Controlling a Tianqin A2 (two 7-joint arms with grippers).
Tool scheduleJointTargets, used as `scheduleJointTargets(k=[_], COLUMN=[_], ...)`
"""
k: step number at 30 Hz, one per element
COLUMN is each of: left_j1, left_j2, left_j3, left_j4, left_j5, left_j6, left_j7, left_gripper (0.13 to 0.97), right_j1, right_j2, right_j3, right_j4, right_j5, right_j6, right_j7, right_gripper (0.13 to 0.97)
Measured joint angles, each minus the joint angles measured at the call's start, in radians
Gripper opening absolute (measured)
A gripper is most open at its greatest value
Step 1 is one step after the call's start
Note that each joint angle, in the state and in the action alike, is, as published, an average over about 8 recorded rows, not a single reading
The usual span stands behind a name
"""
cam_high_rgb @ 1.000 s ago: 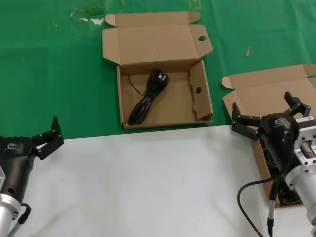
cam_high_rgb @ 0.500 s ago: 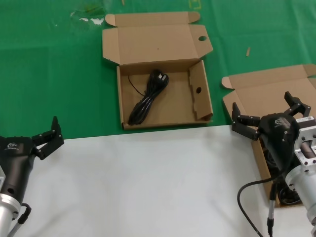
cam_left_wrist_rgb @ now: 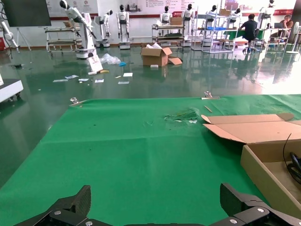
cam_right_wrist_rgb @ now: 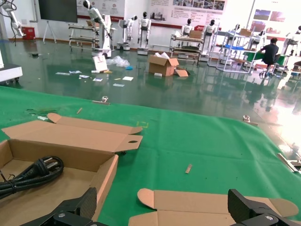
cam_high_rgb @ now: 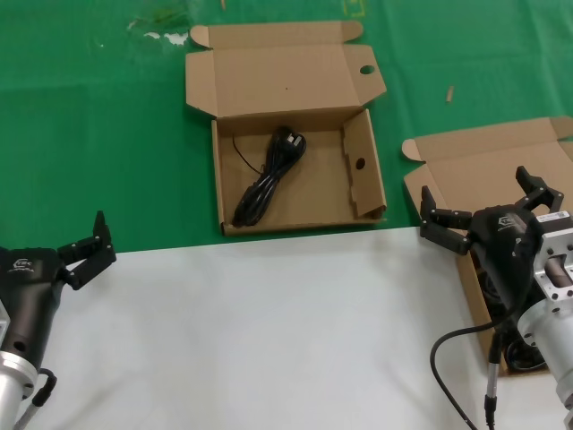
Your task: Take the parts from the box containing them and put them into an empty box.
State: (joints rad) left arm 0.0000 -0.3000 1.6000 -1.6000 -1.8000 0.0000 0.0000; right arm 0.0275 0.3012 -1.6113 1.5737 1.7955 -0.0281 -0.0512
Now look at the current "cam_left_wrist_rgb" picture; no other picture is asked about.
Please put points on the seated person in brown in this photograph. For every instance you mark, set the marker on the seated person in brown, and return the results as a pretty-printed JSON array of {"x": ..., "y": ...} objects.
[{"x": 285, "y": 23}]

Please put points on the white humanoid robot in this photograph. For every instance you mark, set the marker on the white humanoid robot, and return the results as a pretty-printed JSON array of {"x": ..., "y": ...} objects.
[
  {"x": 188, "y": 18},
  {"x": 123, "y": 23},
  {"x": 165, "y": 17},
  {"x": 236, "y": 16},
  {"x": 212, "y": 14},
  {"x": 266, "y": 14},
  {"x": 105, "y": 26}
]

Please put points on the white paper sheet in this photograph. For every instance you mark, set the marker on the white paper sheet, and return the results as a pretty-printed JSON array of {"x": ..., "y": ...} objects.
[
  {"x": 83, "y": 80},
  {"x": 99, "y": 81},
  {"x": 123, "y": 82},
  {"x": 60, "y": 80},
  {"x": 128, "y": 74},
  {"x": 71, "y": 76}
]

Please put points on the flat cardboard piece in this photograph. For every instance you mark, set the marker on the flat cardboard piece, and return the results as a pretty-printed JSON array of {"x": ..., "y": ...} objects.
[{"x": 175, "y": 60}]

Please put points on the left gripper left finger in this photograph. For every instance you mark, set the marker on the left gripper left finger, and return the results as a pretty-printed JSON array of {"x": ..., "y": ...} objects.
[{"x": 68, "y": 212}]

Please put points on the metal cart with shelves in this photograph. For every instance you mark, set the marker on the metal cart with shelves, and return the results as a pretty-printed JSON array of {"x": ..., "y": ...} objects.
[{"x": 168, "y": 35}]

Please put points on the white leaning board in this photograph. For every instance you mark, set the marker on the white leaning board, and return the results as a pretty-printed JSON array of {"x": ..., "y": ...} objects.
[{"x": 95, "y": 64}]

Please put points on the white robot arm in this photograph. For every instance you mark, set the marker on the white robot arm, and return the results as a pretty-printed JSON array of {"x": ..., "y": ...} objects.
[{"x": 8, "y": 33}]

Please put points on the metal table clip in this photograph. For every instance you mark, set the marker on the metal table clip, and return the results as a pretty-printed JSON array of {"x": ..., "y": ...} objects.
[
  {"x": 208, "y": 95},
  {"x": 75, "y": 100}
]

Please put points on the tall metal shelf rack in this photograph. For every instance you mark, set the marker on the tall metal shelf rack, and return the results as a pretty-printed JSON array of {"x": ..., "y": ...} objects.
[{"x": 212, "y": 40}]

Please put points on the white platform on casters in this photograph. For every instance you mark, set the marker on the white platform on casters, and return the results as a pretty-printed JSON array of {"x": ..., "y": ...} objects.
[{"x": 9, "y": 88}]

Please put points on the blue crumpled item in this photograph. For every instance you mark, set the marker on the blue crumpled item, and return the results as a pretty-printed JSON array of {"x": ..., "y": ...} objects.
[{"x": 122, "y": 64}]

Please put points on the green table cloth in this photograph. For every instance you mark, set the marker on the green table cloth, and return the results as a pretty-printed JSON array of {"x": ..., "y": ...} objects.
[{"x": 117, "y": 153}]

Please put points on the open cardboard box on floor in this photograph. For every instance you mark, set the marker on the open cardboard box on floor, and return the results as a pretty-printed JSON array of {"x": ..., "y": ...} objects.
[{"x": 154, "y": 58}]

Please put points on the low metal rack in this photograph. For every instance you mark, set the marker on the low metal rack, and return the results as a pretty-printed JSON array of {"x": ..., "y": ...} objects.
[{"x": 61, "y": 42}]

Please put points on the cardboard box with round hole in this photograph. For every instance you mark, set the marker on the cardboard box with round hole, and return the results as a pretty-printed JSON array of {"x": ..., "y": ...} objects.
[{"x": 258, "y": 127}]

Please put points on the small white box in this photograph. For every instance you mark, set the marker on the small white box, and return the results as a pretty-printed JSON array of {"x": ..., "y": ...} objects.
[{"x": 154, "y": 66}]

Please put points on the clear plastic bag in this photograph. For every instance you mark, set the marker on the clear plastic bag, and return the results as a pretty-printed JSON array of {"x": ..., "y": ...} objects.
[{"x": 109, "y": 58}]

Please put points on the white robot on wheeled base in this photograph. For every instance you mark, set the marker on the white robot on wheeled base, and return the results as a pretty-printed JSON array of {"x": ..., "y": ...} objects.
[{"x": 85, "y": 40}]

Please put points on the seated person in black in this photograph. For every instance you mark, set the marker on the seated person in black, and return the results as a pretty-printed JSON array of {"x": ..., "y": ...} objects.
[{"x": 249, "y": 29}]

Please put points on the small wooden stick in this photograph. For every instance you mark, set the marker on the small wooden stick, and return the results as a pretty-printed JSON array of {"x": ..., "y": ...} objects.
[{"x": 208, "y": 109}]

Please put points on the torn clear tape patch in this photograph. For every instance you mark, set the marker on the torn clear tape patch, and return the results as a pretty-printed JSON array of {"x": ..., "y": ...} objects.
[{"x": 185, "y": 115}]

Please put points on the black display screen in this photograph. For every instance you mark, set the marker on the black display screen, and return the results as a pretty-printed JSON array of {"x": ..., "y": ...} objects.
[{"x": 26, "y": 11}]

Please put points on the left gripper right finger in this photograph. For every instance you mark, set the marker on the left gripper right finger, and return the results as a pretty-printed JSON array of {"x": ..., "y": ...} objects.
[{"x": 247, "y": 209}]

